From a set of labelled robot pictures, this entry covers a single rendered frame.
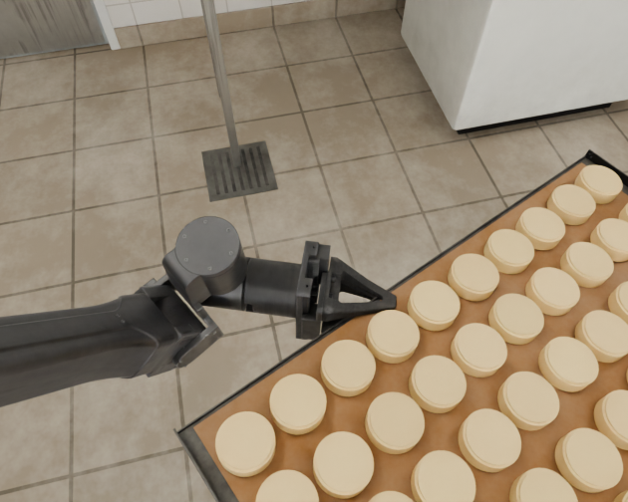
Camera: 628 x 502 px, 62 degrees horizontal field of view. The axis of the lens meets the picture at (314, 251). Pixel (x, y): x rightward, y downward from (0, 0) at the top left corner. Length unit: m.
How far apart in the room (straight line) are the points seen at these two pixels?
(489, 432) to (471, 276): 0.16
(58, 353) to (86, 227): 1.57
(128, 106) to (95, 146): 0.24
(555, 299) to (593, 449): 0.15
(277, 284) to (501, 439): 0.25
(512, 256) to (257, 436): 0.32
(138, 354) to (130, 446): 1.11
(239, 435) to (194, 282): 0.14
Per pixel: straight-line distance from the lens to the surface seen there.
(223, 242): 0.47
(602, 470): 0.53
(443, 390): 0.50
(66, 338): 0.43
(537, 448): 0.53
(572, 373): 0.55
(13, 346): 0.40
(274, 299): 0.52
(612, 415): 0.55
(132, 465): 1.57
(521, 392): 0.52
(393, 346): 0.50
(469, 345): 0.52
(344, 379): 0.48
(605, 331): 0.59
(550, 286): 0.59
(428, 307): 0.53
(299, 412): 0.47
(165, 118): 2.25
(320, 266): 0.53
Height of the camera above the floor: 1.47
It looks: 57 degrees down
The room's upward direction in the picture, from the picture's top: straight up
